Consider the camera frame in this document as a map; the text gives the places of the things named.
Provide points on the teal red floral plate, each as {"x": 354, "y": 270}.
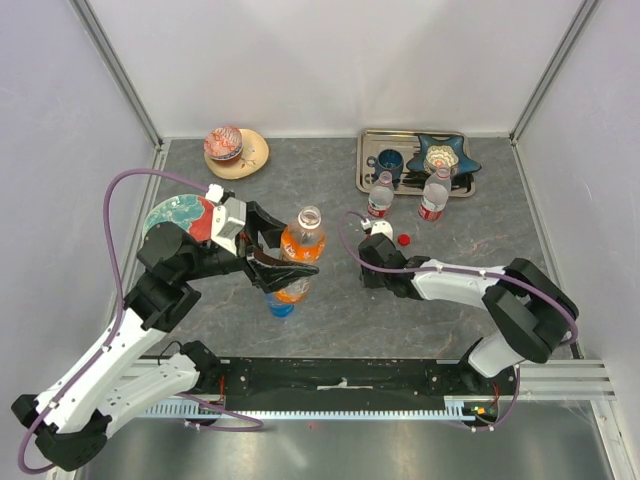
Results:
{"x": 192, "y": 213}

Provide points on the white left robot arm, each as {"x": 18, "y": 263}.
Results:
{"x": 72, "y": 420}

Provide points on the orange drink bottle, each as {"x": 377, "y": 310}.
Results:
{"x": 302, "y": 241}

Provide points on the clear bottle red label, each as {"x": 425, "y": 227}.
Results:
{"x": 435, "y": 194}

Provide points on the small patterned bowl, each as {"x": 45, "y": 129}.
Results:
{"x": 440, "y": 156}

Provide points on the blue star-shaped dish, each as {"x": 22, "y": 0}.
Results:
{"x": 465, "y": 166}

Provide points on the red patterned bowl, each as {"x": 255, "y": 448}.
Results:
{"x": 223, "y": 144}

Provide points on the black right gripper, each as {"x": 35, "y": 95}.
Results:
{"x": 367, "y": 279}

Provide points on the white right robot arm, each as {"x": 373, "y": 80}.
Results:
{"x": 533, "y": 316}

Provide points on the clear bottle red cap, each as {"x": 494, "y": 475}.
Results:
{"x": 381, "y": 196}

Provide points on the silver metal tray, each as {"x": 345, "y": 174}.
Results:
{"x": 411, "y": 156}

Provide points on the blue ceramic cup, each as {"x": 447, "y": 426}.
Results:
{"x": 388, "y": 160}

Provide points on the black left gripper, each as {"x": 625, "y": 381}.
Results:
{"x": 266, "y": 272}

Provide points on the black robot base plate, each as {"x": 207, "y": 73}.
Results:
{"x": 343, "y": 384}

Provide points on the blue water bottle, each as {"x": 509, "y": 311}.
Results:
{"x": 277, "y": 308}

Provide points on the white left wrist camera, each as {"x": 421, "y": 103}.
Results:
{"x": 228, "y": 218}

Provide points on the beige floral plate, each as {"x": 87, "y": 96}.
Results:
{"x": 253, "y": 157}

